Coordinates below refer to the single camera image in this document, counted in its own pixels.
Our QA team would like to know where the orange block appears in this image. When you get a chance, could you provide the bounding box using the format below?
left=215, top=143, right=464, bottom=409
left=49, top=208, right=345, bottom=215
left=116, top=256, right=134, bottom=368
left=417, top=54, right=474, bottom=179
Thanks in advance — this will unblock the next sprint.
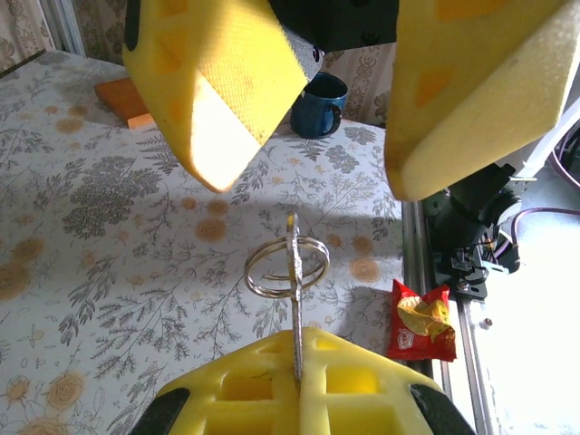
left=93, top=76, right=158, bottom=131

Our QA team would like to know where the aluminium table frame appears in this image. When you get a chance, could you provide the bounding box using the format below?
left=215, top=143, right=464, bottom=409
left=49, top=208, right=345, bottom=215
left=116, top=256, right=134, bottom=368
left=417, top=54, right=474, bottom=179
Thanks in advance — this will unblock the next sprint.
left=401, top=198, right=495, bottom=435

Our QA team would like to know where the aluminium frame post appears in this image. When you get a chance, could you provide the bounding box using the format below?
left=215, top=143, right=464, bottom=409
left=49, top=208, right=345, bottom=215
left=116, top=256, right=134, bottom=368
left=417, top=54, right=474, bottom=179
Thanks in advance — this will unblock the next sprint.
left=38, top=0, right=87, bottom=58

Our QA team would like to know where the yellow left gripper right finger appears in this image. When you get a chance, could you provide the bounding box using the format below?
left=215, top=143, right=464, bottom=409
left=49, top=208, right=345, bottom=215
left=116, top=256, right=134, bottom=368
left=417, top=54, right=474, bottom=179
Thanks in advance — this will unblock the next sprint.
left=299, top=326, right=476, bottom=435

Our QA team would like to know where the dark blue mug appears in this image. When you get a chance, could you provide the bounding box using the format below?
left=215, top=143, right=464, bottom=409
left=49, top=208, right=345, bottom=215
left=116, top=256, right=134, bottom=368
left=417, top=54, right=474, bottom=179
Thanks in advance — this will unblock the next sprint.
left=289, top=72, right=349, bottom=140

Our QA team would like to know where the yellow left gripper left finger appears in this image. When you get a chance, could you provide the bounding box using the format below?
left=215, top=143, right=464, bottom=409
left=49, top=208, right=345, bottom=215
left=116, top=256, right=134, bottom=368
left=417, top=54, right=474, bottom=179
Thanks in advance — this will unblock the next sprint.
left=129, top=329, right=304, bottom=435

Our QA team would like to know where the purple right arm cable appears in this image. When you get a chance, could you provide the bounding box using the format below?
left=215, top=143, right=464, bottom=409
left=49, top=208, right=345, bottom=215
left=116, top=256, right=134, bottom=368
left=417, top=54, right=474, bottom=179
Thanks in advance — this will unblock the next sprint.
left=509, top=130, right=580, bottom=255

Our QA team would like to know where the red snack packet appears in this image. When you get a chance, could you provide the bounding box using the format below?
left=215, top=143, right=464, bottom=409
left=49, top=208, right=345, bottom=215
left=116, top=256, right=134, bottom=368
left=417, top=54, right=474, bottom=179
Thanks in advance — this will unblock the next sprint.
left=385, top=278, right=458, bottom=363

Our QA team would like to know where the floral patterned tablecloth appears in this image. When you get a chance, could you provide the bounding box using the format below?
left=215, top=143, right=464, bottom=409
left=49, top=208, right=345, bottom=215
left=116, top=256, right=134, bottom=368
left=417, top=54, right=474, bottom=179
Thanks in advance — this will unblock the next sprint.
left=0, top=49, right=409, bottom=435

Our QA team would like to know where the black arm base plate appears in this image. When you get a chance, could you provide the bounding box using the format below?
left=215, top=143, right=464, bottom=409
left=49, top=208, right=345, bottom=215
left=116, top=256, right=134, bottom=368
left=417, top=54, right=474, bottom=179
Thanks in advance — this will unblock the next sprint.
left=432, top=265, right=490, bottom=301

